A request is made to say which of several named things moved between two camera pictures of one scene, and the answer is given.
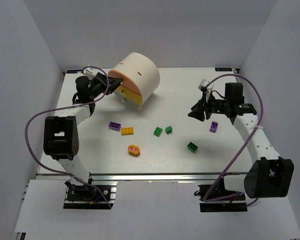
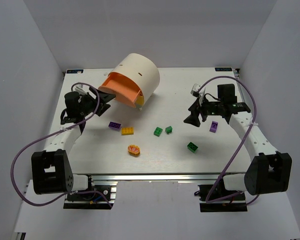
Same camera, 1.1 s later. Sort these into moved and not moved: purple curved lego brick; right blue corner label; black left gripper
Moved: black left gripper
Not moved: right blue corner label; purple curved lego brick
